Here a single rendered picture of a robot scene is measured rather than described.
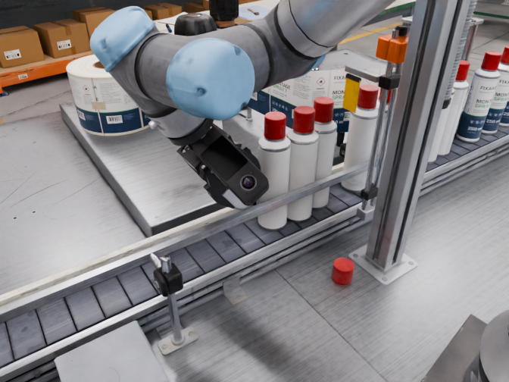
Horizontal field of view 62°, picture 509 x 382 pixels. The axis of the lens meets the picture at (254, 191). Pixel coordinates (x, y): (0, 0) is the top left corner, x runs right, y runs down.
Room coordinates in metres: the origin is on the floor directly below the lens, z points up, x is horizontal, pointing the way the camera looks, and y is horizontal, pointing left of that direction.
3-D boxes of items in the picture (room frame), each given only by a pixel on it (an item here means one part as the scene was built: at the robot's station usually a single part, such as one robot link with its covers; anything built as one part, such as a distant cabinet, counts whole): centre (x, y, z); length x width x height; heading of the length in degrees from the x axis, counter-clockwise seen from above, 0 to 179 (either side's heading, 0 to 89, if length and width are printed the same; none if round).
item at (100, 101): (1.03, 0.35, 0.95); 0.20 x 0.20 x 0.14
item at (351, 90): (0.66, -0.16, 1.09); 0.03 x 0.01 x 0.06; 34
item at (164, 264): (0.40, 0.12, 0.91); 0.07 x 0.03 x 0.16; 34
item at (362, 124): (0.71, -0.20, 0.98); 0.05 x 0.05 x 0.20
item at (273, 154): (0.59, -0.03, 0.98); 0.05 x 0.05 x 0.20
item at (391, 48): (0.64, -0.19, 1.05); 0.10 x 0.04 x 0.33; 34
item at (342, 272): (0.50, -0.15, 0.85); 0.03 x 0.03 x 0.03
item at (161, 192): (1.08, 0.04, 0.86); 0.80 x 0.67 x 0.05; 124
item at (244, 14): (2.69, 0.00, 0.81); 0.32 x 0.24 x 0.01; 30
